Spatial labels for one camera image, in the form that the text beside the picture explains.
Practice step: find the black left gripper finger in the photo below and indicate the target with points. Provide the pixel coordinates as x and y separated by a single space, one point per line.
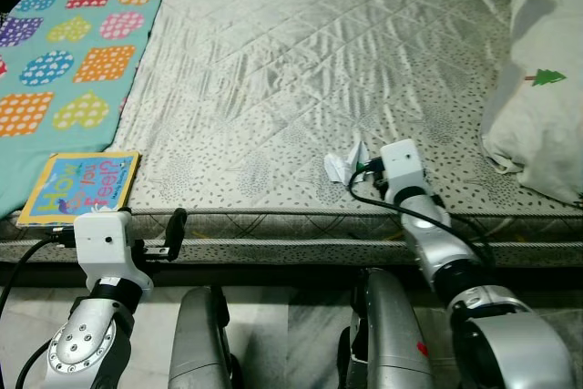
177 234

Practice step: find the colourful children's book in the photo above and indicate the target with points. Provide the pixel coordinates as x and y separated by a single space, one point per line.
82 187

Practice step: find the white pillow green tree print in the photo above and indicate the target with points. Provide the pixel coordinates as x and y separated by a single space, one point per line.
537 116

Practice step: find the white paper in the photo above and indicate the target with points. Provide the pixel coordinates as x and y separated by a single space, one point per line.
340 166

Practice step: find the bed base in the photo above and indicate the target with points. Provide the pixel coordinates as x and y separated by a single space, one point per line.
273 254

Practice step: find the grey robot left leg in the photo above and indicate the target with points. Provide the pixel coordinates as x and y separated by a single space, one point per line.
205 343

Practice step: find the grey robot leg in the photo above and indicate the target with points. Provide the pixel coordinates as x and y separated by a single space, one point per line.
392 334
205 343

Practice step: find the teal heart patterned blanket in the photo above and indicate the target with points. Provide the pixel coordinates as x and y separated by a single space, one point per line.
82 43

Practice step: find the quilted cream mattress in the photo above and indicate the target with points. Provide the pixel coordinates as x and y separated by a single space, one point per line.
319 61

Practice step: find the grey robot right leg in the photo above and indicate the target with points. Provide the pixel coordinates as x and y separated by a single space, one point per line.
392 334

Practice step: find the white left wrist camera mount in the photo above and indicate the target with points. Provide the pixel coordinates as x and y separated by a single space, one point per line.
105 239

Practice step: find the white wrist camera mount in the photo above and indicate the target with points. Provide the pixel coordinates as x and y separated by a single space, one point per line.
401 166
105 239

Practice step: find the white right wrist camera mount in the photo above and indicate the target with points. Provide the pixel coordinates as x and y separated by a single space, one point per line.
401 166

